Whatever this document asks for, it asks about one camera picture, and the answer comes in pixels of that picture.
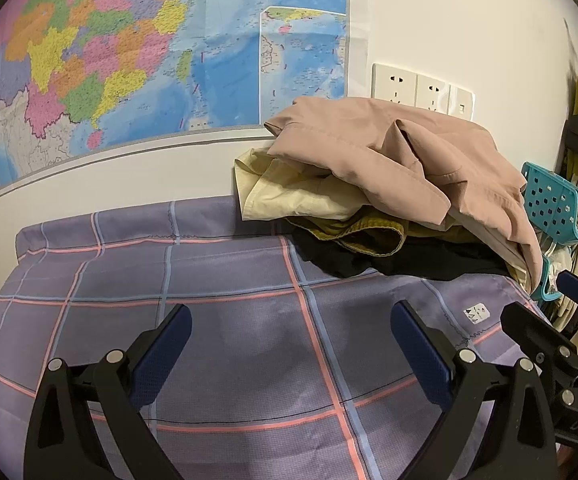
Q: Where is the black garment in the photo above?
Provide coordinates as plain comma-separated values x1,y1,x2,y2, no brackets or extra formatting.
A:
291,230,511,281

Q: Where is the purple plaid bed sheet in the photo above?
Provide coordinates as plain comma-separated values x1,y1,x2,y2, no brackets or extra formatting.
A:
0,197,528,479

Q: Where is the white wall socket left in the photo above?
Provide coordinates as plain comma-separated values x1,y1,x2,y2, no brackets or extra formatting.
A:
371,63,417,106

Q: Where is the white wall socket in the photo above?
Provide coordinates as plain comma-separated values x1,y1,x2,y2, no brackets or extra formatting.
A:
371,63,417,106
415,74,450,114

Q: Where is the white wall socket middle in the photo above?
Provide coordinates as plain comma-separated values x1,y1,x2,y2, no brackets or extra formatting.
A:
415,74,450,114

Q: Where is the cream yellow garment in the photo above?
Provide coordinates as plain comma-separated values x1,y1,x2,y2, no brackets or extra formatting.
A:
234,148,369,221

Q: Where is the pink zip jacket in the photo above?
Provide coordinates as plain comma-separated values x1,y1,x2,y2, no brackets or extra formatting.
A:
264,96,543,292

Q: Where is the olive green garment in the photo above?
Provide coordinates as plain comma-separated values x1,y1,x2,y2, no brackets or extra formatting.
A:
286,206,475,257

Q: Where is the colourful wall map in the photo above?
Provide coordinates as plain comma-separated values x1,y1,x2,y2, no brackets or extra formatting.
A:
0,0,369,196

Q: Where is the teal perforated plastic basket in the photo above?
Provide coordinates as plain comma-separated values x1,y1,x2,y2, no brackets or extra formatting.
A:
521,162,578,302

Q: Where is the white sheet label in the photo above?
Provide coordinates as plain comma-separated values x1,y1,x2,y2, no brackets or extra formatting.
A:
464,302,490,325

